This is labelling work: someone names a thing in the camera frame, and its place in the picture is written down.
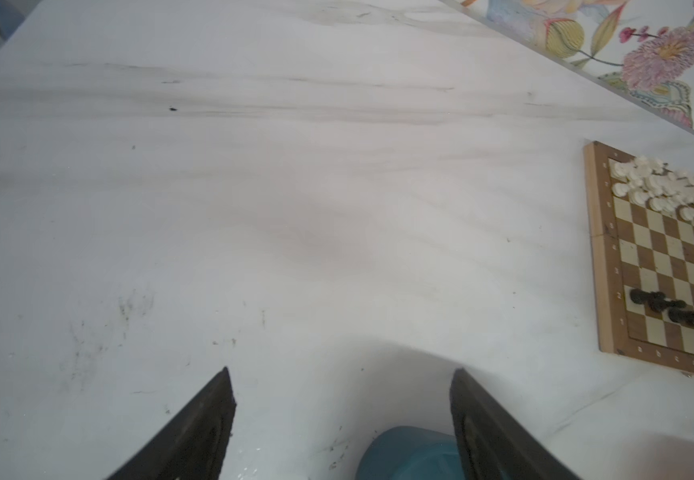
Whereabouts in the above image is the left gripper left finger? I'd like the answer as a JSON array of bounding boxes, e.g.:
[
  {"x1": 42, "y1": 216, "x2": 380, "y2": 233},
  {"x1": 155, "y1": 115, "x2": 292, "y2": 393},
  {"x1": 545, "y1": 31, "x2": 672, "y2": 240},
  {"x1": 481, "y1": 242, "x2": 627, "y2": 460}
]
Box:
[{"x1": 110, "y1": 368, "x2": 237, "y2": 480}]

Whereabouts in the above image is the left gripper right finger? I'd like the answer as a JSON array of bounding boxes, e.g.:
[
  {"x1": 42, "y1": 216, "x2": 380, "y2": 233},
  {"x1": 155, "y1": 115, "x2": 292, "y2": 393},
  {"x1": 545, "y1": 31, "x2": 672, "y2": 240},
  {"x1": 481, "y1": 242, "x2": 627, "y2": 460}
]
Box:
[{"x1": 449, "y1": 368, "x2": 577, "y2": 480}]

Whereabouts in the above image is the wooden chess board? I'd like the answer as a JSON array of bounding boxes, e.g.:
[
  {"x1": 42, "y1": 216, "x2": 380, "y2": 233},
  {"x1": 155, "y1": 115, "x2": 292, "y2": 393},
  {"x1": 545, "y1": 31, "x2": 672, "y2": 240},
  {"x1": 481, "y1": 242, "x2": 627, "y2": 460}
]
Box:
[{"x1": 584, "y1": 142, "x2": 694, "y2": 373}]

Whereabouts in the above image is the dark teal plastic tray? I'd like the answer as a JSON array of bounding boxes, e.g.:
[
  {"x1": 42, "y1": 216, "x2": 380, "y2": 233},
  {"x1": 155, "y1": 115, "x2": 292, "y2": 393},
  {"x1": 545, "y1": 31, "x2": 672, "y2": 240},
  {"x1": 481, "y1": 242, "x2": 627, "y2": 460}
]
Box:
[{"x1": 355, "y1": 426, "x2": 465, "y2": 480}]

